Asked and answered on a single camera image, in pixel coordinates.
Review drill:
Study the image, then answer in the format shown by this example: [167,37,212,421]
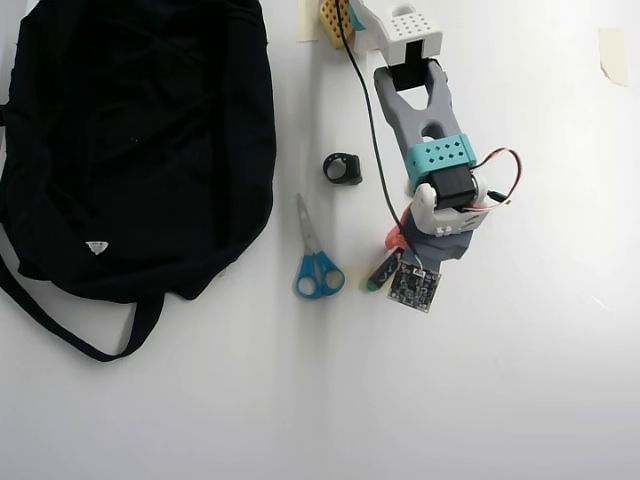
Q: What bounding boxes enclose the dark navy gripper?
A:
[384,207,474,267]

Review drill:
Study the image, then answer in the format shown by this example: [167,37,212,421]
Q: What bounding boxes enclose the green black marker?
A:
[364,252,404,294]

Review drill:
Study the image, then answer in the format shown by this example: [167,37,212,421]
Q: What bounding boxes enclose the white teal robot base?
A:
[347,0,387,55]

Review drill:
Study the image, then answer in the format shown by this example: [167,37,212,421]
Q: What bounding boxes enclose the black fabric bag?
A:
[0,0,279,364]

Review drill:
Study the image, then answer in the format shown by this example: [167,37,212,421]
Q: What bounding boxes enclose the yellow perforated block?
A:
[319,0,354,50]

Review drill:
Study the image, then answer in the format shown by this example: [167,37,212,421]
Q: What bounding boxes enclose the bare camera circuit board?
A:
[387,258,444,315]

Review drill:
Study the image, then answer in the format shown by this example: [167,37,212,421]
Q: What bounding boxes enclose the black ring shaped strap device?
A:
[321,152,364,186]

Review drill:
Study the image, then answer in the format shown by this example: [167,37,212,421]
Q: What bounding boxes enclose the blue handled scissors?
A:
[292,193,346,301]

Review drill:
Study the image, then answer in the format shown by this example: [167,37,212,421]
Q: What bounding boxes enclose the thin black camera cable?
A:
[335,0,427,272]

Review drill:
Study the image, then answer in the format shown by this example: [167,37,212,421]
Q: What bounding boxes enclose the red white black servo wire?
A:
[472,148,524,209]

